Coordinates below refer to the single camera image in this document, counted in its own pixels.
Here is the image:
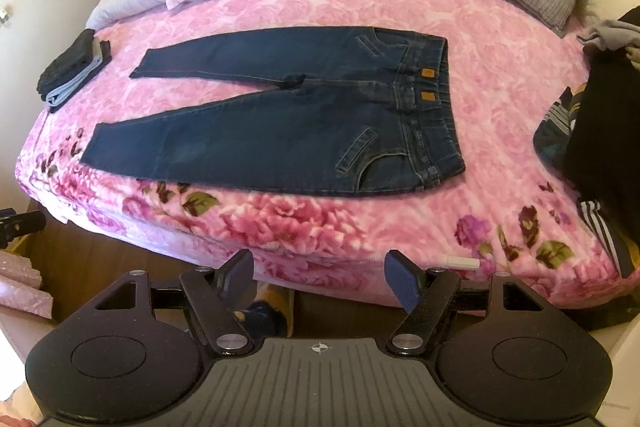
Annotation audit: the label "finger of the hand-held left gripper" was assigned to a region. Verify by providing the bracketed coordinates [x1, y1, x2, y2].
[0, 208, 47, 248]

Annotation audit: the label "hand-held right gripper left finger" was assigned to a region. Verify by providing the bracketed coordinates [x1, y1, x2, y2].
[94, 248, 256, 356]

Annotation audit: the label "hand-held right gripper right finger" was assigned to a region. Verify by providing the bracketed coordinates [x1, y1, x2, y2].
[384, 249, 557, 354]

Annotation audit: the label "dark blue jeans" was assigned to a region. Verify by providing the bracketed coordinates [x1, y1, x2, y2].
[80, 26, 467, 198]

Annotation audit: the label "blue yellow slipper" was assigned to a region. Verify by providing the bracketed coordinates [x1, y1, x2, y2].
[232, 284, 297, 339]

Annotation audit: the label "pink sparkly bag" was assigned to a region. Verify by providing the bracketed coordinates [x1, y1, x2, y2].
[0, 247, 55, 319]

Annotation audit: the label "black folded garment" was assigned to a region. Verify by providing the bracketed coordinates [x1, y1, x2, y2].
[39, 29, 96, 92]

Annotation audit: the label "black white striped garment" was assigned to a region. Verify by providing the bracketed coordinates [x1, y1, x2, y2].
[575, 194, 640, 279]

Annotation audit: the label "pink floral blanket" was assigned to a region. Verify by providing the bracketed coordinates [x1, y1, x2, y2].
[15, 0, 640, 308]

